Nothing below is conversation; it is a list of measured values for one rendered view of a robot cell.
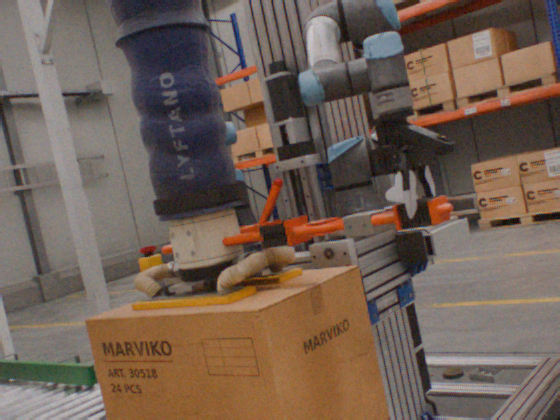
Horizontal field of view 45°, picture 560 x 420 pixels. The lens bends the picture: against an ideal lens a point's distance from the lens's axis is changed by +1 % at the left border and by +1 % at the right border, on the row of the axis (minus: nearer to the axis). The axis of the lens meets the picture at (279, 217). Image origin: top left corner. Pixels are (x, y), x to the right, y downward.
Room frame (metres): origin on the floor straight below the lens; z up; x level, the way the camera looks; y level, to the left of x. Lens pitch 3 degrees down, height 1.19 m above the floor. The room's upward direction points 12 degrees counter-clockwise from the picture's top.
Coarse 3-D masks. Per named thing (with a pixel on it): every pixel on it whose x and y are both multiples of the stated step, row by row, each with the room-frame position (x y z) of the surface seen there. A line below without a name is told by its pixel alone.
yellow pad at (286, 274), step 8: (272, 272) 1.69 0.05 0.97; (280, 272) 1.67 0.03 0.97; (288, 272) 1.66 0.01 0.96; (296, 272) 1.68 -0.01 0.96; (248, 280) 1.68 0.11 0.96; (256, 280) 1.67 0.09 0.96; (264, 280) 1.65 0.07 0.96; (272, 280) 1.63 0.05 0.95; (280, 280) 1.62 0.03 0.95; (288, 280) 1.65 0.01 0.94; (200, 288) 1.79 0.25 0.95
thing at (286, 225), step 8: (304, 216) 1.53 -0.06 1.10; (264, 224) 1.54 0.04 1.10; (272, 224) 1.56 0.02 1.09; (280, 224) 1.48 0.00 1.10; (288, 224) 1.48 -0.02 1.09; (296, 224) 1.50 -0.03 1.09; (264, 232) 1.51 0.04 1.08; (272, 232) 1.49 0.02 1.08; (280, 232) 1.49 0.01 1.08; (288, 232) 1.48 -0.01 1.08; (264, 240) 1.52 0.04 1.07; (272, 240) 1.50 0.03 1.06; (280, 240) 1.48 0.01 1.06; (288, 240) 1.48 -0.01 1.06; (296, 240) 1.49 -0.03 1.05; (304, 240) 1.52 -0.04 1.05; (264, 248) 1.52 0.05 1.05
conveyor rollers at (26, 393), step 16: (0, 384) 3.05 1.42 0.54; (16, 384) 2.93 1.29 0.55; (32, 384) 2.89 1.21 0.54; (48, 384) 2.84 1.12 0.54; (64, 384) 2.79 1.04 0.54; (0, 400) 2.70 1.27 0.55; (16, 400) 2.65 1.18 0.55; (32, 400) 2.60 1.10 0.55; (48, 400) 2.55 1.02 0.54; (64, 400) 2.51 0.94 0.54; (80, 400) 2.46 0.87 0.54; (96, 400) 2.40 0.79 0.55; (0, 416) 2.50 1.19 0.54; (16, 416) 2.45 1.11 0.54; (32, 416) 2.40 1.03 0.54; (48, 416) 2.35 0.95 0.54; (64, 416) 2.30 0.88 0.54; (80, 416) 2.25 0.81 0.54; (96, 416) 2.20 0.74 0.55
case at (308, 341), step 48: (288, 288) 1.52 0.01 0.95; (336, 288) 1.57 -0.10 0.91; (96, 336) 1.69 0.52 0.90; (144, 336) 1.58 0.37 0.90; (192, 336) 1.48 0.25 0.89; (240, 336) 1.39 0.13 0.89; (288, 336) 1.40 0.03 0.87; (336, 336) 1.53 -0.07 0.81; (144, 384) 1.60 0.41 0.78; (192, 384) 1.50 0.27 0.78; (240, 384) 1.41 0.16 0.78; (288, 384) 1.37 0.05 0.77; (336, 384) 1.50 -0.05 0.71
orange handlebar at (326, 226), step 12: (444, 204) 1.28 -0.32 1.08; (372, 216) 1.36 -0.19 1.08; (384, 216) 1.34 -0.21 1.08; (240, 228) 1.95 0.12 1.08; (252, 228) 1.88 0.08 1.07; (300, 228) 1.47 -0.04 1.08; (312, 228) 1.45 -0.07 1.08; (324, 228) 1.43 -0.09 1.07; (336, 228) 1.41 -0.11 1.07; (228, 240) 1.60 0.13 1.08; (240, 240) 1.58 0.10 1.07; (252, 240) 1.56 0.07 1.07; (168, 252) 1.74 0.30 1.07
